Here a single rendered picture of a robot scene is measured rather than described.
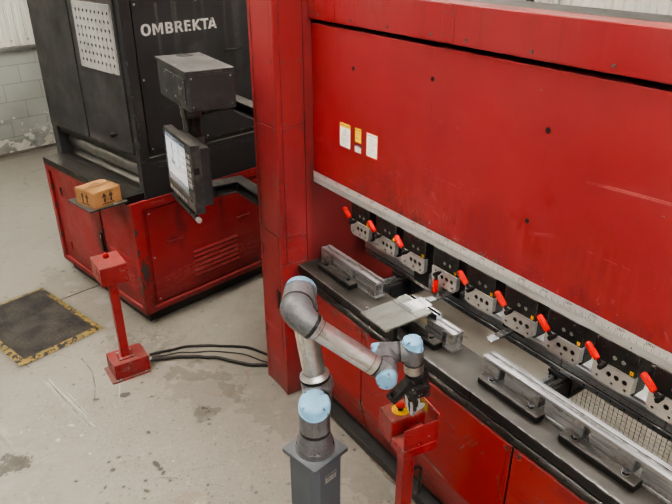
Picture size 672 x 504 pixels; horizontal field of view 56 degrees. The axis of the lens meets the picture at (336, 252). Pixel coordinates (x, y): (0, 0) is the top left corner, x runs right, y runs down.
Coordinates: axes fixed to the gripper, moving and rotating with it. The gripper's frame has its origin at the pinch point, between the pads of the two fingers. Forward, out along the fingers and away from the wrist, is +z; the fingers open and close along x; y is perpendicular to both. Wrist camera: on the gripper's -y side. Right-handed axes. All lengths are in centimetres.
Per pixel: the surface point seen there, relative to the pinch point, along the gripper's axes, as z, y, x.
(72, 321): 70, -121, 270
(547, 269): -60, 45, -19
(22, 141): 53, -136, 726
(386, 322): -15.2, 12.4, 39.4
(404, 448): 11.2, -6.1, -4.8
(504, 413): -0.7, 30.4, -18.9
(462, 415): 13.0, 24.8, 0.2
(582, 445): -2, 42, -47
